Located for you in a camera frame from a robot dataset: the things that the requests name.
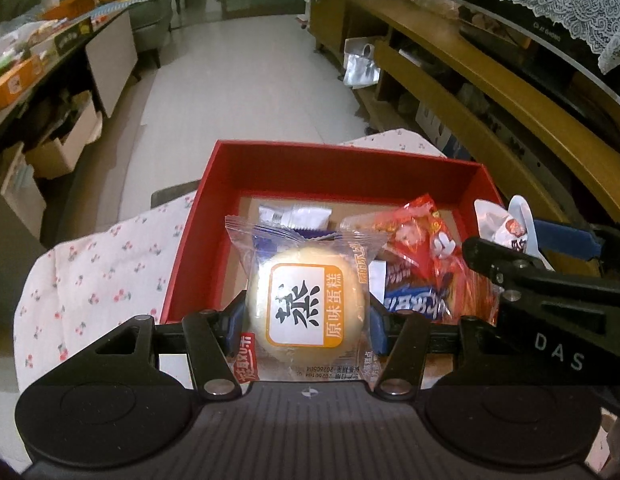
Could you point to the white storage box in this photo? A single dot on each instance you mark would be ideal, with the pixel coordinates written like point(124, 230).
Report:
point(22, 190)

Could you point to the red box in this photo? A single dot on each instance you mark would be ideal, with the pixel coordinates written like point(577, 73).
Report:
point(210, 240)

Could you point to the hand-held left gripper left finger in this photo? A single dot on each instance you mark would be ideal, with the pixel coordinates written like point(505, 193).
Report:
point(236, 330)

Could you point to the silver bag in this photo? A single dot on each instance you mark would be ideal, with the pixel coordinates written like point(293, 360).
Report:
point(361, 65)

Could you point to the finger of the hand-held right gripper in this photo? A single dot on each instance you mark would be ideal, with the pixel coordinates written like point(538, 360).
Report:
point(565, 237)
point(500, 260)

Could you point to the red clear snack packet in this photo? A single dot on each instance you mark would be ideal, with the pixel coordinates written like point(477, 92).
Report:
point(410, 235)

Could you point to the open cardboard box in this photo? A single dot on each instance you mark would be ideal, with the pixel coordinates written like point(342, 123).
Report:
point(65, 145)

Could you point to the grey armchair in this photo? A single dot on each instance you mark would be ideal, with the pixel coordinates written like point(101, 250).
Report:
point(150, 20)

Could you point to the wooden tv cabinet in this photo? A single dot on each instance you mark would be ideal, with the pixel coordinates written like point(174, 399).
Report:
point(490, 70)

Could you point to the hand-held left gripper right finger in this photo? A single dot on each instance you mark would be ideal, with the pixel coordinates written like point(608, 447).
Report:
point(377, 327)

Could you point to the black television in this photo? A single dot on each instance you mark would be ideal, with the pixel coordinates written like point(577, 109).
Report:
point(550, 55)

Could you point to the white red snack packet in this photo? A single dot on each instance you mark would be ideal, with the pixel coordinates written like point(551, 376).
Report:
point(512, 230)

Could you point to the blue label snack packet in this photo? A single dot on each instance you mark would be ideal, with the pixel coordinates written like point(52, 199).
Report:
point(415, 305)

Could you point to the orange box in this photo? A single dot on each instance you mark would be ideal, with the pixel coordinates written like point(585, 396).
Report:
point(12, 82)

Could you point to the steamed cake packet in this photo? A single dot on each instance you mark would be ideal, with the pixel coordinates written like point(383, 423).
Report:
point(295, 310)

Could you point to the cherry print tablecloth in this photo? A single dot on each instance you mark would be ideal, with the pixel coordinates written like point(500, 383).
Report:
point(90, 270)

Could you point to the blue wafer biscuit packet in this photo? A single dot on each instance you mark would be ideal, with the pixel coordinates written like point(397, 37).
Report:
point(310, 233)

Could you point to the black flat box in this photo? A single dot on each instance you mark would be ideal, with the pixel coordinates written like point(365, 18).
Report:
point(72, 36)

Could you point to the white sideboard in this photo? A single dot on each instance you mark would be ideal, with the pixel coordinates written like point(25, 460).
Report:
point(110, 60)

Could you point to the white grey packet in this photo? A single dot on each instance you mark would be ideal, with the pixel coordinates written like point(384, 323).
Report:
point(295, 217)

